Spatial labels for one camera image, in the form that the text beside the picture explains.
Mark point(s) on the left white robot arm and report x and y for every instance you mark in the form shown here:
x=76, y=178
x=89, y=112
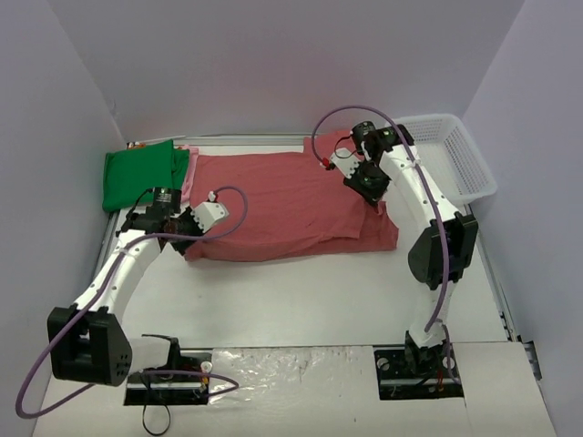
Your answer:
x=87, y=341

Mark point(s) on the green folded t shirt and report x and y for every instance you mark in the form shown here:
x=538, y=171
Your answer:
x=129, y=173

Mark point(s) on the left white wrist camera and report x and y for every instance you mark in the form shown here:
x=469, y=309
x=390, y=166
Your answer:
x=209, y=214

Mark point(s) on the pink folded t shirt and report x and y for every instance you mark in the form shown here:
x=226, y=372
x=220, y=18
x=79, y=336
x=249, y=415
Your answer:
x=190, y=174

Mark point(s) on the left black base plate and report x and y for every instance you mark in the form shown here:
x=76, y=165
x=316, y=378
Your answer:
x=172, y=390

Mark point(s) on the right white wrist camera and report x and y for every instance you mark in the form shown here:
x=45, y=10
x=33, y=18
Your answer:
x=346, y=161

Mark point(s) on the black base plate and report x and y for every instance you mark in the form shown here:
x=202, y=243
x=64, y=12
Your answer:
x=398, y=381
x=172, y=390

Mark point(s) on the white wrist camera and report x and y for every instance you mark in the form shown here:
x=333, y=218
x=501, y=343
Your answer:
x=346, y=161
x=209, y=214

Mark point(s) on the white plastic basket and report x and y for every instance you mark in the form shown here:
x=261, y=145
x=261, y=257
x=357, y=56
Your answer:
x=451, y=156

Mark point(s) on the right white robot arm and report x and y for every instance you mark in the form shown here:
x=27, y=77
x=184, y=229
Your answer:
x=386, y=158

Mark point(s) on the red t shirt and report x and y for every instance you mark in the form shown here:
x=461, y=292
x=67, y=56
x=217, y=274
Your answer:
x=285, y=205

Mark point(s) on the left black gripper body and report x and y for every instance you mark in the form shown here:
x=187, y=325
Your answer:
x=183, y=241

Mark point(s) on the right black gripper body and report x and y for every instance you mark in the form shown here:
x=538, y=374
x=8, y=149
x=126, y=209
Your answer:
x=367, y=185

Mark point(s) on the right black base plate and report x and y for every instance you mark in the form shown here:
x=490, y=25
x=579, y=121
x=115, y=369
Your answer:
x=398, y=381

